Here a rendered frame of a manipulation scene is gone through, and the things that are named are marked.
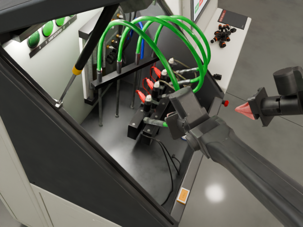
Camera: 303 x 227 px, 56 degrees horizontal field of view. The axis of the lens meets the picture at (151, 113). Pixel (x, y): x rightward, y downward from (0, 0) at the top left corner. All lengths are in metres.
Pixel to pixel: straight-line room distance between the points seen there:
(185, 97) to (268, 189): 0.29
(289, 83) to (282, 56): 2.80
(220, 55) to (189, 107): 0.92
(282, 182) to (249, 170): 0.06
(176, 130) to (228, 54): 0.87
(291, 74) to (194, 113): 0.29
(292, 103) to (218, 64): 0.71
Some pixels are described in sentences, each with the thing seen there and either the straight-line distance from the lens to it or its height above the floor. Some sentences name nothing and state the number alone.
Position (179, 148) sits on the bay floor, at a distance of 1.27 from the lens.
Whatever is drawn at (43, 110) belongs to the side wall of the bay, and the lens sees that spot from 0.73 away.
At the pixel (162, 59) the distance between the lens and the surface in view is 0.76.
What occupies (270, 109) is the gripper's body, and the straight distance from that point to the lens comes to 0.87.
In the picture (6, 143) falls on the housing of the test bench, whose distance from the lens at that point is 1.03.
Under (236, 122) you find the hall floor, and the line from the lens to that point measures 2.62.
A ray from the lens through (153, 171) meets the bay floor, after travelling 1.19.
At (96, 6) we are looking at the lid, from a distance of 0.43.
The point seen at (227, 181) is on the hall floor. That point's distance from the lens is 2.25.
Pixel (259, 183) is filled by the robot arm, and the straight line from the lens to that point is 0.44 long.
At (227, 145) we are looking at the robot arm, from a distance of 0.53.
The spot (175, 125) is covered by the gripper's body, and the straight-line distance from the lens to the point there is 0.77.
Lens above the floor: 1.86
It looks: 49 degrees down
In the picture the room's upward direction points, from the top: 10 degrees clockwise
